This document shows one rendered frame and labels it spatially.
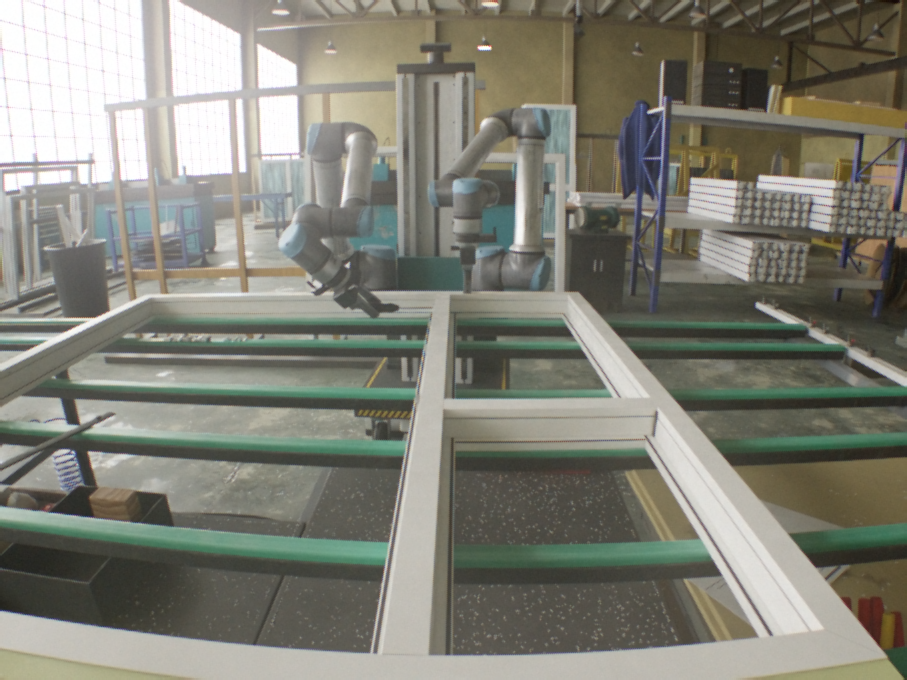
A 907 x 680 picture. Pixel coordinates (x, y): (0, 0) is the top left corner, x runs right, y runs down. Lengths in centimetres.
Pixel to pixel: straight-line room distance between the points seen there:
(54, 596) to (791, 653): 111
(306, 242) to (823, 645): 135
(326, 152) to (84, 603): 160
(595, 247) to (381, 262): 313
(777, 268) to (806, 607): 504
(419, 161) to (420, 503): 200
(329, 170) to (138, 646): 181
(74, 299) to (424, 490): 527
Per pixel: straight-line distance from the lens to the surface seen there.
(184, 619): 111
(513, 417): 96
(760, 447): 110
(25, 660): 63
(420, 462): 79
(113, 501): 125
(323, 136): 208
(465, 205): 168
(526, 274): 224
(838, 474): 159
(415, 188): 250
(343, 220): 158
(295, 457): 101
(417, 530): 66
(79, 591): 113
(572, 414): 97
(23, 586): 121
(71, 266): 574
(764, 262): 548
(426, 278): 249
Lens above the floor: 133
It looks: 18 degrees down
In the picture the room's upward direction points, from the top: straight up
